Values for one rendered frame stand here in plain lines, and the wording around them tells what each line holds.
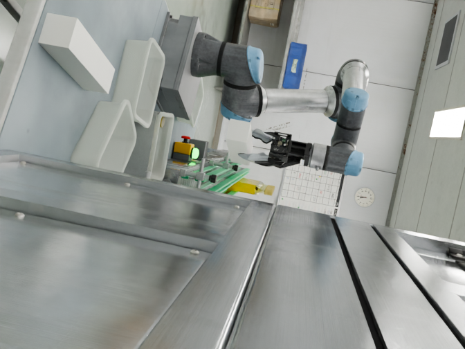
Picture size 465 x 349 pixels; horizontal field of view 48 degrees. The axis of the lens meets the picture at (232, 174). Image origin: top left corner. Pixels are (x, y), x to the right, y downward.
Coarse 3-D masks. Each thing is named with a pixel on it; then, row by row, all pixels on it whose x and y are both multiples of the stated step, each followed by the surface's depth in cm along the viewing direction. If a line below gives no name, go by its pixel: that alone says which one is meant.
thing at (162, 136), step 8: (160, 112) 157; (160, 120) 156; (168, 120) 171; (160, 128) 172; (168, 128) 172; (160, 136) 172; (168, 136) 172; (152, 144) 157; (160, 144) 172; (168, 144) 172; (152, 152) 156; (160, 152) 173; (152, 160) 157; (160, 160) 173; (152, 168) 173; (160, 168) 173; (152, 176) 170; (160, 176) 172
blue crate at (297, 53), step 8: (296, 48) 691; (304, 48) 688; (288, 56) 694; (296, 56) 692; (304, 56) 689; (288, 64) 694; (296, 64) 693; (288, 72) 696; (296, 72) 694; (288, 80) 697; (296, 80) 695; (288, 88) 730; (296, 88) 696
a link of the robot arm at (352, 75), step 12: (348, 60) 185; (360, 60) 182; (348, 72) 176; (360, 72) 175; (348, 84) 165; (360, 84) 165; (348, 96) 152; (360, 96) 151; (348, 108) 153; (360, 108) 152; (348, 120) 155; (360, 120) 155
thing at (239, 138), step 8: (232, 120) 149; (240, 120) 149; (232, 128) 149; (240, 128) 149; (248, 128) 148; (232, 136) 148; (240, 136) 148; (248, 136) 151; (232, 144) 152; (240, 144) 150; (248, 144) 155; (232, 152) 160; (240, 152) 158; (248, 152) 160; (232, 160) 169; (240, 160) 167
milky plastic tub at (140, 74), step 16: (128, 48) 140; (144, 48) 139; (160, 48) 148; (128, 64) 139; (144, 64) 138; (160, 64) 154; (128, 80) 139; (144, 80) 154; (160, 80) 154; (128, 96) 138; (144, 96) 153; (144, 112) 153
